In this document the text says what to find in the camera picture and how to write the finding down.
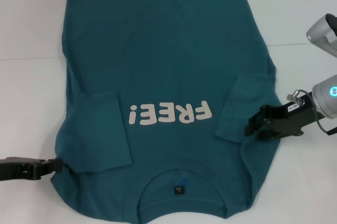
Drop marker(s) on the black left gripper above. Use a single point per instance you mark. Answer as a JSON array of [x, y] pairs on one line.
[[15, 168]]

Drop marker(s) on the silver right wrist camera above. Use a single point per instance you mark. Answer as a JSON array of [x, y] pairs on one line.
[[322, 34]]

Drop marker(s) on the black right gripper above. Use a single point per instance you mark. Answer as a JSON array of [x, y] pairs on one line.
[[292, 118]]

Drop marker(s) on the teal t-shirt with FREE print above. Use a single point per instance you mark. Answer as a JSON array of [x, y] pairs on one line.
[[171, 50]]

